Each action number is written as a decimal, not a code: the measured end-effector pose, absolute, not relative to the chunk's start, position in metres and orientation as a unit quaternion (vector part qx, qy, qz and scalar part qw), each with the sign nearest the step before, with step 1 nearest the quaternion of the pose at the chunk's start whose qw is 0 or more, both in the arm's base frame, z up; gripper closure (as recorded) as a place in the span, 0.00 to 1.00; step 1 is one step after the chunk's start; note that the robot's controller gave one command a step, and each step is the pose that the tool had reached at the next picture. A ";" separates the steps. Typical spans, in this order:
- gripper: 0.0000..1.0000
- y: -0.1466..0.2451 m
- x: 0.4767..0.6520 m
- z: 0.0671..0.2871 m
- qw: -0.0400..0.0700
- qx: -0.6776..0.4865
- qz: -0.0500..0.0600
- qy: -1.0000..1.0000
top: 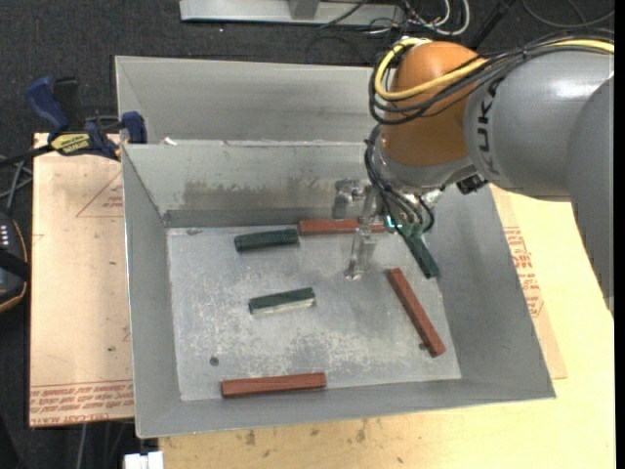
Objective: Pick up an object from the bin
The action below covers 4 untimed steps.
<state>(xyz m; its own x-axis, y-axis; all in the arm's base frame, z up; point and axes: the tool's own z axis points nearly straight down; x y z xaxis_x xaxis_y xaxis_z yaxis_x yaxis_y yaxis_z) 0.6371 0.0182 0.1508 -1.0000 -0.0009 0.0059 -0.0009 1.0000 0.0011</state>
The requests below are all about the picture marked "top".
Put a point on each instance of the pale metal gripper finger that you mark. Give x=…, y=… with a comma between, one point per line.
x=354, y=262
x=369, y=248

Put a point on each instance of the red-brown flat block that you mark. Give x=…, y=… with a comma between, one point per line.
x=416, y=312
x=273, y=384
x=324, y=226

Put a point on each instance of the dark green flat block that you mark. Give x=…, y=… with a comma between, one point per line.
x=280, y=300
x=426, y=259
x=266, y=240

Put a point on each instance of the grey metal bin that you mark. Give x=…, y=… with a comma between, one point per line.
x=312, y=330

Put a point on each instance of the brown cardboard board red print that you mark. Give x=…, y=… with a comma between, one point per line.
x=78, y=281

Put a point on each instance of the black cylinder on white bracket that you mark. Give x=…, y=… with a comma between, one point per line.
x=471, y=184

